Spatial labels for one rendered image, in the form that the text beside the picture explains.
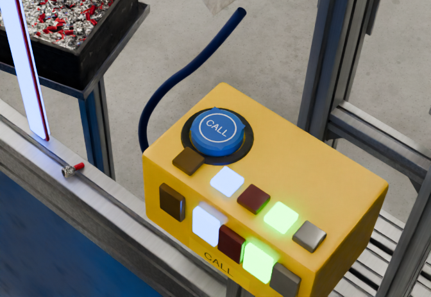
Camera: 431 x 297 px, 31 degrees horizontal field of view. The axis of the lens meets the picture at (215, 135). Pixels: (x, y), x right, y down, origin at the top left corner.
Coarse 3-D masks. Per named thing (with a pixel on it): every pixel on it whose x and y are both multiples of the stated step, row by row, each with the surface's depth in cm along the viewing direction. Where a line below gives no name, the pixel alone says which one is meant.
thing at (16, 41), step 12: (0, 0) 70; (12, 0) 68; (12, 12) 70; (12, 24) 71; (12, 36) 73; (12, 48) 74; (24, 48) 73; (24, 60) 74; (24, 72) 76; (24, 84) 78; (24, 96) 80; (36, 108) 80; (36, 120) 82; (36, 132) 84
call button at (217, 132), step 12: (216, 108) 59; (204, 120) 58; (216, 120) 58; (228, 120) 58; (240, 120) 58; (192, 132) 57; (204, 132) 57; (216, 132) 57; (228, 132) 57; (240, 132) 57; (204, 144) 57; (216, 144) 57; (228, 144) 57; (240, 144) 58; (216, 156) 57
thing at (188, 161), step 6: (186, 150) 57; (192, 150) 57; (180, 156) 56; (186, 156) 56; (192, 156) 56; (198, 156) 56; (174, 162) 56; (180, 162) 56; (186, 162) 56; (192, 162) 56; (198, 162) 56; (204, 162) 57; (180, 168) 56; (186, 168) 56; (192, 168) 56
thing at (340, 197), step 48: (240, 96) 61; (192, 144) 58; (288, 144) 58; (144, 192) 61; (192, 192) 56; (240, 192) 55; (288, 192) 55; (336, 192) 56; (384, 192) 56; (192, 240) 60; (288, 240) 53; (336, 240) 53
